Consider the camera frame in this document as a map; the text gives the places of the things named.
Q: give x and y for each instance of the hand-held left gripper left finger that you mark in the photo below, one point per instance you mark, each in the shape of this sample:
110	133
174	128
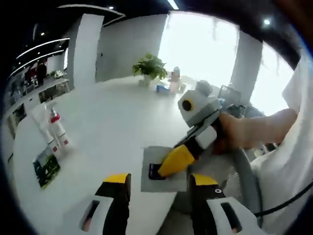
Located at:
97	210

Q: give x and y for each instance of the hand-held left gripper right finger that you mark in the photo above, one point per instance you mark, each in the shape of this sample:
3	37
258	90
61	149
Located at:
212	210

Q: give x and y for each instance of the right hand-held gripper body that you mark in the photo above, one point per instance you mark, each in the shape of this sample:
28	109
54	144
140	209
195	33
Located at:
200	110

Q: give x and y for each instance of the green skincare sachet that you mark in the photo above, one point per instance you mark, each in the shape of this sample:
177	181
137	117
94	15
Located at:
46	169

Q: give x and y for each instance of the white red-collared skincare spray bottle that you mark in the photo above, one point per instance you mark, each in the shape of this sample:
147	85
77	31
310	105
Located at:
57	129

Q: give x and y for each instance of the tall white skincare tube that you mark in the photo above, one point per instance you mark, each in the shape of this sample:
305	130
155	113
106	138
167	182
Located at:
41	122

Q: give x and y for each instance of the person's right hand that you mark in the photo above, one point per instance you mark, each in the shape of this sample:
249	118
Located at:
232	132

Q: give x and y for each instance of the grey square pad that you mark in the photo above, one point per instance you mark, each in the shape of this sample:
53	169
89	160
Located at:
154	156

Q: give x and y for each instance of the small black device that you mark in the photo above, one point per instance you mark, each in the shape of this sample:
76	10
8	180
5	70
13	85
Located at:
154	171

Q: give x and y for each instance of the pale pink object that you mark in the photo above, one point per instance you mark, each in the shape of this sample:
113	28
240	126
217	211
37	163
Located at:
174	83

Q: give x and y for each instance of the small blue object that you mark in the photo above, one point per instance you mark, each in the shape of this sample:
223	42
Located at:
162	89

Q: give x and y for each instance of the green potted plant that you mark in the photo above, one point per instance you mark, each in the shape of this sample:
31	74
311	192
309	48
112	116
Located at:
149	66

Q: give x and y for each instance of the person's white shirt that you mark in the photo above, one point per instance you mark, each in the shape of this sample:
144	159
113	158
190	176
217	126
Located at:
293	159

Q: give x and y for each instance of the white office desk row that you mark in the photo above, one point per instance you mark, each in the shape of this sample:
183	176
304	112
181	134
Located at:
56	84

